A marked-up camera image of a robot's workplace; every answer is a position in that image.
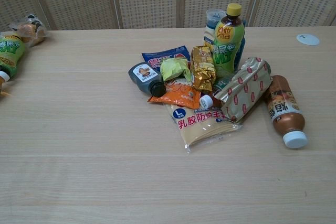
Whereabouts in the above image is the dark sauce bottle black cap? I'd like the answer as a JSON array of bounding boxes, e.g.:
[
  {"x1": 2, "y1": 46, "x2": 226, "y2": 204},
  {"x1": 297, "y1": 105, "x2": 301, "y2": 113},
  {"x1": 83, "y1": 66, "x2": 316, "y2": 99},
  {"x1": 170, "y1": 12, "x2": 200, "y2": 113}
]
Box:
[{"x1": 128, "y1": 61, "x2": 166, "y2": 98}]

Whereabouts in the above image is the orange snack packet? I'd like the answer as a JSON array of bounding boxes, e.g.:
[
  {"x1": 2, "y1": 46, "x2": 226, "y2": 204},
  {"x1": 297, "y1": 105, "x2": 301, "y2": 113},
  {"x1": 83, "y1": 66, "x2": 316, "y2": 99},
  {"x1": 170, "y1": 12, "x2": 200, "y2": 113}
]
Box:
[{"x1": 148, "y1": 78, "x2": 202, "y2": 109}]

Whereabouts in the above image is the light green wrapped snack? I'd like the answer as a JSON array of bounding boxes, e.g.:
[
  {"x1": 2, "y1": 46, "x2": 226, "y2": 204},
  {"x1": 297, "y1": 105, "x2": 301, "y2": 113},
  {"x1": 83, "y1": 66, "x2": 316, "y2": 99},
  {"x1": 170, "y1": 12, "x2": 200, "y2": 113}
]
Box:
[{"x1": 160, "y1": 58, "x2": 193, "y2": 82}]

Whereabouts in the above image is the blue snack packet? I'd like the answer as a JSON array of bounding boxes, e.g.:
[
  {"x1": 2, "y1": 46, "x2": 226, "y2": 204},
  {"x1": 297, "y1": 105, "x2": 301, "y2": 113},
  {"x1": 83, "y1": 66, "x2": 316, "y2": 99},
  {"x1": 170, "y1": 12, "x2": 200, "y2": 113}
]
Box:
[{"x1": 141, "y1": 46, "x2": 191, "y2": 73}]

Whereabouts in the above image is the dark bottle with white cap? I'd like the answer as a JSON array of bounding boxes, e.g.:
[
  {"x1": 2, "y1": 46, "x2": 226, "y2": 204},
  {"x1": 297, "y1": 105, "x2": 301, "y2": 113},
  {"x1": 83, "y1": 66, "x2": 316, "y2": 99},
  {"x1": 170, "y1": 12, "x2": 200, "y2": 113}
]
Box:
[{"x1": 199, "y1": 73, "x2": 238, "y2": 109}]

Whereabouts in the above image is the gold foil snack pack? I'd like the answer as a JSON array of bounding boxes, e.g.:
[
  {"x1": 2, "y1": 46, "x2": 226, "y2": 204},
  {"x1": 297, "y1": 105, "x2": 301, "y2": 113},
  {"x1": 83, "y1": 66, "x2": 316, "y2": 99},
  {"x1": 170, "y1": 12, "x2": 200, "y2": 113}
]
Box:
[{"x1": 190, "y1": 46, "x2": 217, "y2": 93}]

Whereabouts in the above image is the latex gloves clear bag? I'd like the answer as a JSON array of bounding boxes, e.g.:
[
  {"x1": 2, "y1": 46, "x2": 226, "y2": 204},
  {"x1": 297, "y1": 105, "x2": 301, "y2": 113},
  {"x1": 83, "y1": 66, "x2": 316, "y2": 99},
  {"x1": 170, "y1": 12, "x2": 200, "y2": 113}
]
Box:
[{"x1": 163, "y1": 102, "x2": 243, "y2": 156}]

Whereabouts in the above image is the gold red patterned snack bag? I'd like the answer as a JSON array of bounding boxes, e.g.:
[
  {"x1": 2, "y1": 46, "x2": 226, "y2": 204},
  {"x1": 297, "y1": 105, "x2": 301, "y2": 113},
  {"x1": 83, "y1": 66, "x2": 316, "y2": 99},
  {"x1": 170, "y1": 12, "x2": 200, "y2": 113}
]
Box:
[{"x1": 220, "y1": 56, "x2": 274, "y2": 124}]

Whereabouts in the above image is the green tea bottle yellow cap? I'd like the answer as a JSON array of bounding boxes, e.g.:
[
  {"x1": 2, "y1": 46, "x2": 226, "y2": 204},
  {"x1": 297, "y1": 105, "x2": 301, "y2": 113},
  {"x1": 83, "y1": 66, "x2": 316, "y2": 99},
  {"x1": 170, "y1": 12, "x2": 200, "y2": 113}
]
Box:
[{"x1": 212, "y1": 3, "x2": 244, "y2": 74}]

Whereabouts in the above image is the brown milk tea bottle white cap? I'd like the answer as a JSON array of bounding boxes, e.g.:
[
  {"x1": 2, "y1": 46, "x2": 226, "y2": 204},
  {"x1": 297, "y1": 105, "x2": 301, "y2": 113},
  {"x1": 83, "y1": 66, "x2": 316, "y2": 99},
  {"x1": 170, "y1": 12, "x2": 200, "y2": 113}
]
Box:
[{"x1": 265, "y1": 74, "x2": 308, "y2": 148}]

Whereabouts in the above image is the bagged bread in clear wrapper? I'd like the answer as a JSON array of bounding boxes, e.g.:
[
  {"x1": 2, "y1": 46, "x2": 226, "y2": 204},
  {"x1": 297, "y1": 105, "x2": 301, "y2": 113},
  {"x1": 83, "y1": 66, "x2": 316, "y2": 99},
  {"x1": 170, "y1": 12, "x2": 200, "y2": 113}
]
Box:
[{"x1": 9, "y1": 15, "x2": 49, "y2": 47}]

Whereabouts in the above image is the green tea bottle orange cap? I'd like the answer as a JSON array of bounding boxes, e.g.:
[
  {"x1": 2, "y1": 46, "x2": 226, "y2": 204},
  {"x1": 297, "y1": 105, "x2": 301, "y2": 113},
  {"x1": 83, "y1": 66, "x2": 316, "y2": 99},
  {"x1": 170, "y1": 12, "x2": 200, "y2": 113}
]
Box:
[{"x1": 0, "y1": 31, "x2": 28, "y2": 96}]

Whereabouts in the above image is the grey table cable grommet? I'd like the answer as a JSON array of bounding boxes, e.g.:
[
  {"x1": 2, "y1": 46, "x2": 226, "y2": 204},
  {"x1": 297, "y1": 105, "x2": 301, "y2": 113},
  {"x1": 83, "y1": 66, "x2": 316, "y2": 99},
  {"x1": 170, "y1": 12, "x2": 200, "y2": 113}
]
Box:
[{"x1": 296, "y1": 34, "x2": 321, "y2": 46}]

